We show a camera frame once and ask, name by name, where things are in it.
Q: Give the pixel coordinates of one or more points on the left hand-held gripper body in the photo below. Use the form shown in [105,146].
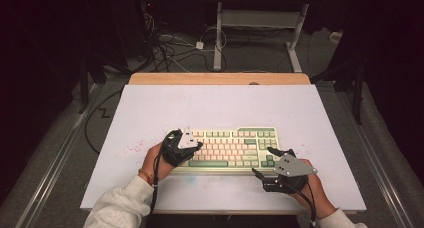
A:
[173,151]

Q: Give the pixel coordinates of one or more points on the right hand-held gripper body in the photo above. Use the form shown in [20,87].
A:
[293,166]

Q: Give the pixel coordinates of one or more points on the cream and green keyboard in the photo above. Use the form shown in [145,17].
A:
[230,149]

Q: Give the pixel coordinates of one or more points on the person's left hand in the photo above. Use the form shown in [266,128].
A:
[148,164]

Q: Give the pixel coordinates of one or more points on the person's right hand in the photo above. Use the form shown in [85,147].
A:
[321,191]

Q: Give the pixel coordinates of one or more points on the white table cover board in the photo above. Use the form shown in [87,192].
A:
[213,108]

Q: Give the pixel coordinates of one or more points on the black metal stand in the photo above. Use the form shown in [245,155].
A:
[357,94]
[83,88]

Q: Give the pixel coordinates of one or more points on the white power adapter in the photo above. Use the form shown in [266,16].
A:
[199,45]

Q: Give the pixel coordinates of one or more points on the metal floor rail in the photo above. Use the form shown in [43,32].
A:
[380,174]
[56,168]

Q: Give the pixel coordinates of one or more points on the white metal desk frame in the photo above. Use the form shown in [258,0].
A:
[260,18]

